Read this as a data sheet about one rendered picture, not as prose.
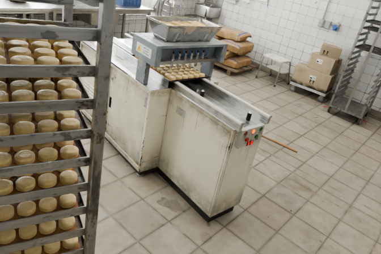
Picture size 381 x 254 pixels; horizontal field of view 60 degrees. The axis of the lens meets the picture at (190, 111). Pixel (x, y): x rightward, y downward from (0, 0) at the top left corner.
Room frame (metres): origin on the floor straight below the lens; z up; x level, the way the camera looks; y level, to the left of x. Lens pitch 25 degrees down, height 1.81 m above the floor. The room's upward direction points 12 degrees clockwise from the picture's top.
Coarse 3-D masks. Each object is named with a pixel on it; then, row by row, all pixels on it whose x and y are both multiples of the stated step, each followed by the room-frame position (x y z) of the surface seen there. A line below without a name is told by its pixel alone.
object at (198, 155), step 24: (216, 96) 2.42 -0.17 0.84; (168, 120) 2.38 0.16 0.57; (192, 120) 2.19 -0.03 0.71; (216, 120) 2.03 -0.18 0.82; (240, 120) 2.08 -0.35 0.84; (168, 144) 2.34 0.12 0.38; (192, 144) 2.15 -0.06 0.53; (216, 144) 1.99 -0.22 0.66; (168, 168) 2.30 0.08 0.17; (192, 168) 2.11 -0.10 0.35; (216, 168) 1.96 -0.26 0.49; (240, 168) 2.05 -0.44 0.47; (192, 192) 2.07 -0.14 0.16; (216, 192) 1.92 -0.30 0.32; (240, 192) 2.12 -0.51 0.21; (216, 216) 2.01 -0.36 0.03
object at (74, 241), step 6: (66, 240) 0.79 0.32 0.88; (72, 240) 0.79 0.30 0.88; (78, 240) 0.81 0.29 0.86; (42, 246) 0.76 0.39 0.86; (48, 246) 0.75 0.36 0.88; (54, 246) 0.75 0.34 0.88; (60, 246) 0.78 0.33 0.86; (66, 246) 0.77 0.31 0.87; (72, 246) 0.77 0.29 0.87; (78, 246) 0.79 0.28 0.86; (12, 252) 0.70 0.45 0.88; (18, 252) 0.71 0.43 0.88; (24, 252) 0.71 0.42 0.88; (30, 252) 0.71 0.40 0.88; (36, 252) 0.72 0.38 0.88; (42, 252) 0.74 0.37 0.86; (48, 252) 0.74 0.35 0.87; (54, 252) 0.74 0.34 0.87; (60, 252) 0.75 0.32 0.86
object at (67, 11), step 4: (64, 8) 1.12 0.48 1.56; (68, 8) 1.12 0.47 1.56; (72, 8) 1.13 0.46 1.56; (64, 12) 1.12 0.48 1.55; (68, 12) 1.12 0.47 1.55; (72, 12) 1.13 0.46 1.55; (64, 16) 1.12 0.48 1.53; (68, 16) 1.12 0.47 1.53; (72, 16) 1.13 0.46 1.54; (64, 20) 1.12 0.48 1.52; (68, 20) 1.12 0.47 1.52; (72, 20) 1.13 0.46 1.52
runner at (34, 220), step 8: (72, 208) 0.74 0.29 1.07; (80, 208) 0.75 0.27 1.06; (32, 216) 0.69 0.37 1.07; (40, 216) 0.69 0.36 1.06; (48, 216) 0.71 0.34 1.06; (56, 216) 0.72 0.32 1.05; (64, 216) 0.73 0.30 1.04; (72, 216) 0.74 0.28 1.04; (0, 224) 0.64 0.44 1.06; (8, 224) 0.65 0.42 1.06; (16, 224) 0.66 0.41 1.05; (24, 224) 0.67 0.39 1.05; (32, 224) 0.68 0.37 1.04
